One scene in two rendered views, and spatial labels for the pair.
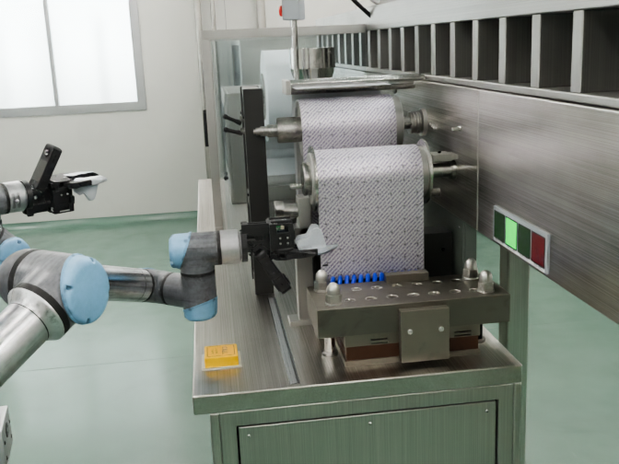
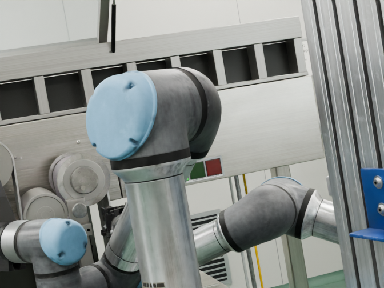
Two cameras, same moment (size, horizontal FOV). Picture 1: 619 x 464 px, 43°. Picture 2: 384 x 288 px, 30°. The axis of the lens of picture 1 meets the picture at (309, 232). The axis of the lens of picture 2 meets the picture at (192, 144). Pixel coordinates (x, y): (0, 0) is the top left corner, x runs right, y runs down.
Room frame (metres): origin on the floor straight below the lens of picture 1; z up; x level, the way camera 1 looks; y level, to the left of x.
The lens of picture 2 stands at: (1.73, 1.99, 1.40)
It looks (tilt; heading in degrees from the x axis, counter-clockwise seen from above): 3 degrees down; 261
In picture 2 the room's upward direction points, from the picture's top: 10 degrees counter-clockwise
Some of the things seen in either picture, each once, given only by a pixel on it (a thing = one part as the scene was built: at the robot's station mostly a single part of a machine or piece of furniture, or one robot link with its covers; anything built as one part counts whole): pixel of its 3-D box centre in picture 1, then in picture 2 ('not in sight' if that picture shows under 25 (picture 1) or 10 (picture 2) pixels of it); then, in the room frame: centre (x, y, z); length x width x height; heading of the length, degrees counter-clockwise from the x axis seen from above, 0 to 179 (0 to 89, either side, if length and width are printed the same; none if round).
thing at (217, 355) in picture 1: (221, 355); not in sight; (1.54, 0.20, 0.91); 0.07 x 0.07 x 0.02; 7
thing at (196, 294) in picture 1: (193, 292); not in sight; (1.64, 0.26, 1.02); 0.11 x 0.08 x 0.11; 59
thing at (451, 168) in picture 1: (439, 170); not in sight; (1.76, -0.30, 1.25); 0.07 x 0.04 x 0.04; 97
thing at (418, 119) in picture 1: (411, 122); not in sight; (2.01, -0.27, 1.34); 0.07 x 0.07 x 0.07; 7
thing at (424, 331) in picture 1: (424, 334); not in sight; (1.47, -0.22, 0.97); 0.10 x 0.03 x 0.11; 97
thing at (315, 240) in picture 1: (317, 240); not in sight; (1.65, -0.02, 1.13); 0.09 x 0.03 x 0.06; 96
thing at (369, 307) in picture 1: (405, 303); not in sight; (1.56, -0.20, 1.00); 0.40 x 0.16 x 0.06; 97
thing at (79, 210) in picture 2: (278, 209); (79, 210); (1.75, 0.07, 1.18); 0.04 x 0.02 x 0.04; 7
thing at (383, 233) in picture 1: (372, 236); (106, 216); (1.68, -0.14, 1.12); 0.23 x 0.01 x 0.18; 97
